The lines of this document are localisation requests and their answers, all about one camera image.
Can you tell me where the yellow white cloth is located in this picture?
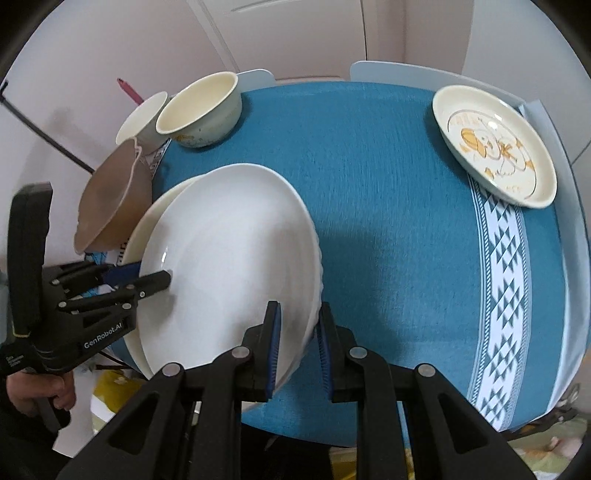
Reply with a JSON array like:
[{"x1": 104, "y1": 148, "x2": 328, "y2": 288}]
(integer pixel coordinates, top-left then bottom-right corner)
[{"x1": 91, "y1": 368, "x2": 149, "y2": 417}]

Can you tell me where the white chair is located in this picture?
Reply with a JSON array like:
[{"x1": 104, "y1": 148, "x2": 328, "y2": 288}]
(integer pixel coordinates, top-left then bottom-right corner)
[{"x1": 235, "y1": 69, "x2": 279, "y2": 91}]

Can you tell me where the pink pen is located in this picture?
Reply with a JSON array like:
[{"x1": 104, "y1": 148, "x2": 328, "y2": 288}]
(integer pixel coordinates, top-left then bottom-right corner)
[{"x1": 116, "y1": 78, "x2": 145, "y2": 106}]

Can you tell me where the person's left forearm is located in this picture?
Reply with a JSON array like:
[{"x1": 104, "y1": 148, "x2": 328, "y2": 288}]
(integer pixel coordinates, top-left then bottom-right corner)
[{"x1": 0, "y1": 397, "x2": 58, "y2": 480}]

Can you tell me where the person's left hand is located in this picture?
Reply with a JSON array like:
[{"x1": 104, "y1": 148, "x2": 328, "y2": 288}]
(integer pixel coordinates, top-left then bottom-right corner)
[{"x1": 4, "y1": 367, "x2": 77, "y2": 414}]

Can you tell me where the blue white packet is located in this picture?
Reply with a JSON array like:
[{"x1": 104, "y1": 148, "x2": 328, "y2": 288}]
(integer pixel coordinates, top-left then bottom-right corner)
[{"x1": 144, "y1": 138, "x2": 173, "y2": 179}]

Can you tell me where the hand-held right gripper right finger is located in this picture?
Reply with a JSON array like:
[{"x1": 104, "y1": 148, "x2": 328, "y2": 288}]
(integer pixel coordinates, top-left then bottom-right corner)
[{"x1": 317, "y1": 301, "x2": 546, "y2": 480}]

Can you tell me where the cream bowl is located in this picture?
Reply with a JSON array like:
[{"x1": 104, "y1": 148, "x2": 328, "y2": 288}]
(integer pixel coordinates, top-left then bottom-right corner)
[{"x1": 156, "y1": 71, "x2": 243, "y2": 149}]

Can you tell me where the large white plate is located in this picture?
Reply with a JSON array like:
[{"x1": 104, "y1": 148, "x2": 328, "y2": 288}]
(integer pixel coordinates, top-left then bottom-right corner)
[{"x1": 137, "y1": 163, "x2": 323, "y2": 403}]

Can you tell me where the cream plate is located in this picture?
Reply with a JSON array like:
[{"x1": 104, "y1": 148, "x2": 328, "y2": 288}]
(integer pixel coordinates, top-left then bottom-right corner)
[{"x1": 120, "y1": 178, "x2": 204, "y2": 382}]

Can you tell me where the white bowl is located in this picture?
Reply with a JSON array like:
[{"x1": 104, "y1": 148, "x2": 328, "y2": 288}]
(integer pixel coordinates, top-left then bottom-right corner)
[{"x1": 115, "y1": 91, "x2": 170, "y2": 151}]

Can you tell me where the blue patterned tablecloth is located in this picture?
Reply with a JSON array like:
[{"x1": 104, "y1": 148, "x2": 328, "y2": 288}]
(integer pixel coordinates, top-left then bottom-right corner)
[{"x1": 113, "y1": 80, "x2": 588, "y2": 433}]

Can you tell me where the brown bowl with handles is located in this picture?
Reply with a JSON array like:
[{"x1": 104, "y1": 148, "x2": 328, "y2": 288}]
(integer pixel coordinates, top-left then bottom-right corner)
[{"x1": 75, "y1": 138, "x2": 154, "y2": 254}]

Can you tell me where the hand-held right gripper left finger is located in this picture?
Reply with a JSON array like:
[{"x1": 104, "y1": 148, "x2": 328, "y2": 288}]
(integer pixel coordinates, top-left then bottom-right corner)
[{"x1": 55, "y1": 301, "x2": 282, "y2": 480}]

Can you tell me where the cartoon printed plate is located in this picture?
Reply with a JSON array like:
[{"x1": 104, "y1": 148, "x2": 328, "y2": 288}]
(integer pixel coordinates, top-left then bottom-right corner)
[{"x1": 432, "y1": 85, "x2": 558, "y2": 210}]

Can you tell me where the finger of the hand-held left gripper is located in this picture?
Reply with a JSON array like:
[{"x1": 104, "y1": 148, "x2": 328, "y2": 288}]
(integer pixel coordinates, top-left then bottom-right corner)
[
  {"x1": 50, "y1": 261, "x2": 142, "y2": 290},
  {"x1": 57, "y1": 269, "x2": 173, "y2": 318}
]

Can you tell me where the black rod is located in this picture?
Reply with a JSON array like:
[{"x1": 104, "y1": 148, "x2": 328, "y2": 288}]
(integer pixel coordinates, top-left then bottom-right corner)
[{"x1": 0, "y1": 80, "x2": 96, "y2": 175}]

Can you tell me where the white door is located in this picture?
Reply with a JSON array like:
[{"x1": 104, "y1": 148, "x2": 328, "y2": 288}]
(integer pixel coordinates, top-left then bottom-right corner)
[{"x1": 189, "y1": 0, "x2": 481, "y2": 85}]

